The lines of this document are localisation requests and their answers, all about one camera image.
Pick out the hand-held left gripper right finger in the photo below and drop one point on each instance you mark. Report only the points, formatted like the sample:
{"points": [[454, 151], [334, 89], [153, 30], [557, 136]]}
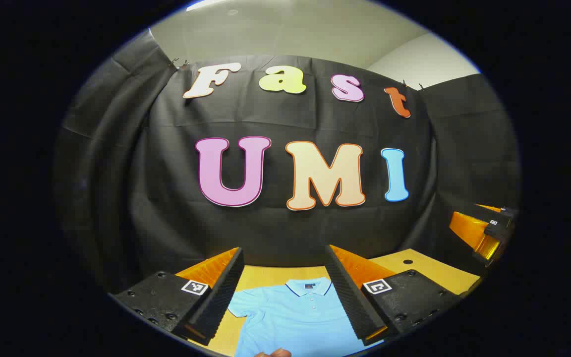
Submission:
{"points": [[352, 302]]}

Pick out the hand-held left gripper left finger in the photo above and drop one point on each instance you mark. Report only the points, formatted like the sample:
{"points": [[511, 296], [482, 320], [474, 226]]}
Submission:
{"points": [[216, 302]]}

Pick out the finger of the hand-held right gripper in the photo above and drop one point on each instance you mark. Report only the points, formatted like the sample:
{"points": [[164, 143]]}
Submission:
{"points": [[471, 232], [501, 223]]}

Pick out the light blue T-shirt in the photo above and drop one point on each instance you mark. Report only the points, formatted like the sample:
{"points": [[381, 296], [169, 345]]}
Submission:
{"points": [[295, 322]]}

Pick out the black backdrop cloth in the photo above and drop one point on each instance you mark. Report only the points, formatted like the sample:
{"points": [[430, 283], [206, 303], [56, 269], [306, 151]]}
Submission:
{"points": [[285, 228]]}

